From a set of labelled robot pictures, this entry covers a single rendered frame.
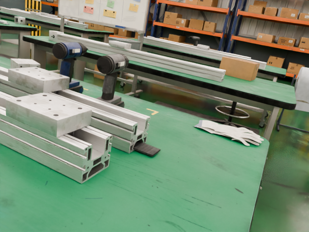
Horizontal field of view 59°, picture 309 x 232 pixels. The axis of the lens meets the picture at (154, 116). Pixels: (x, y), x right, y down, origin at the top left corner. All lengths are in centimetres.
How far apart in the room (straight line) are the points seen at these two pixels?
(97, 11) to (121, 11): 39
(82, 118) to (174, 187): 27
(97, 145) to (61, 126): 9
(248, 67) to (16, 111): 213
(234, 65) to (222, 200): 201
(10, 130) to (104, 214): 32
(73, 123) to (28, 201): 18
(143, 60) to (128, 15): 163
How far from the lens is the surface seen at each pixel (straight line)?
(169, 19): 1099
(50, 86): 92
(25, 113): 67
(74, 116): 63
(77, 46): 113
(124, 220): 54
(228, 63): 259
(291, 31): 1098
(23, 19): 431
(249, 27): 1112
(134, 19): 384
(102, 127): 78
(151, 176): 67
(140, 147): 77
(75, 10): 443
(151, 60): 232
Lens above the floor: 113
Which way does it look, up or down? 19 degrees down
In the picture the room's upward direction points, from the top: 10 degrees clockwise
